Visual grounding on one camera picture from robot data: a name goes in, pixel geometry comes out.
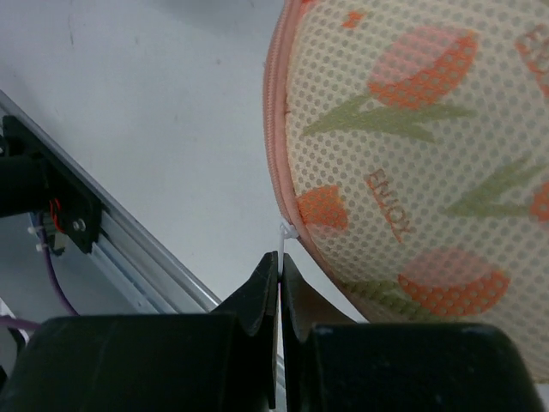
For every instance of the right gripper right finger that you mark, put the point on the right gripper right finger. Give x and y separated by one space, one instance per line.
322 349

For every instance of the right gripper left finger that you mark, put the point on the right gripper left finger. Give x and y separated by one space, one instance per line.
242 343

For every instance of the white zipper pull tab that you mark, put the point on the white zipper pull tab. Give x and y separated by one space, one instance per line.
286 231

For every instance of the aluminium mounting rail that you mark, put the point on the aluminium mounting rail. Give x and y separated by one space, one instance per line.
153 360

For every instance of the floral mesh laundry bag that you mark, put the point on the floral mesh laundry bag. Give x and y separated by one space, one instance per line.
407 144

